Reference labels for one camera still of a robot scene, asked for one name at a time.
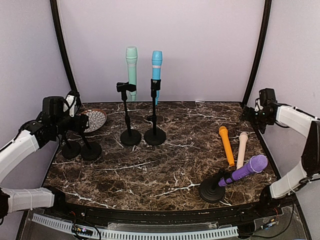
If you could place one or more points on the black frame post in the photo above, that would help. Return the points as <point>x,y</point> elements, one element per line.
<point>61,44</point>
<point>259,51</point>

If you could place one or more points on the black front rail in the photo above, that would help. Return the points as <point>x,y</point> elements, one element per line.
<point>242,214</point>

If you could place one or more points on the black stand of orange microphone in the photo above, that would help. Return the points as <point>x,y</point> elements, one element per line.
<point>71,149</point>

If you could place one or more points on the blue microphone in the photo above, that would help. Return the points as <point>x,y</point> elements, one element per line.
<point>156,60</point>

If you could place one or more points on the orange microphone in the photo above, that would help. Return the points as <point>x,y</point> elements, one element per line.
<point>223,132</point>

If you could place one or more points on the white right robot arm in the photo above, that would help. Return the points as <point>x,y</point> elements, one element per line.
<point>294,136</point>

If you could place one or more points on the flower pattern ceramic plate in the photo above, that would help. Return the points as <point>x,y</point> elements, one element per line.
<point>96,119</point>

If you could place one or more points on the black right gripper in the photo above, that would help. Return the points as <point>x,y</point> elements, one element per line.
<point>249,117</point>

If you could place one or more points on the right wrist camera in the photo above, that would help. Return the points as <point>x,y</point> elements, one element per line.
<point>258,107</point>

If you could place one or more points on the beige microphone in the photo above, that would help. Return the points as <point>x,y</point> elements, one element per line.
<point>243,138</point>

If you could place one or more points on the black stand of blue microphone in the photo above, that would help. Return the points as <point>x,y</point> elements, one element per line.
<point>154,136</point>

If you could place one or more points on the right black frame post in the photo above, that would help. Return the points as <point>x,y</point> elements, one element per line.
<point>259,51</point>

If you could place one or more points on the black stand of mint microphone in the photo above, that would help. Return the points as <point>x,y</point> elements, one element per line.
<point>130,137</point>

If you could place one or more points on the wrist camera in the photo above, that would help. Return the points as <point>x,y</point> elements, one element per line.
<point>258,107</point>
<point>71,103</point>

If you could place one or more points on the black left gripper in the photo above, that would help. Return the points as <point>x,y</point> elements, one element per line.
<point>81,123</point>

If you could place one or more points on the purple microphone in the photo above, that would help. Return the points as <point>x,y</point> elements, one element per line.
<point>254,166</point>

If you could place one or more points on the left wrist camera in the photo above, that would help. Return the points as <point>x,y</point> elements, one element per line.
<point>71,103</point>

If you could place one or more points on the white slotted cable duct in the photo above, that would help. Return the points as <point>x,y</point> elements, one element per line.
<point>99,233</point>

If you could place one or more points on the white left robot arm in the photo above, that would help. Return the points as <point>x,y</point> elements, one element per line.
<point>57,117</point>

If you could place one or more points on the left black frame post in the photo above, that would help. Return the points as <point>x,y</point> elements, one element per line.
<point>61,44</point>

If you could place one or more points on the mint green microphone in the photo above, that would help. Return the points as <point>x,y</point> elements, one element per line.
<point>131,56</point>

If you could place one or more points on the black stand of purple microphone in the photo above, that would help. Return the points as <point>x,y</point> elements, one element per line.
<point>213,189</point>

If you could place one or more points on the black stand of beige microphone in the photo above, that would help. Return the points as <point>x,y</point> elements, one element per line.
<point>90,151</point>

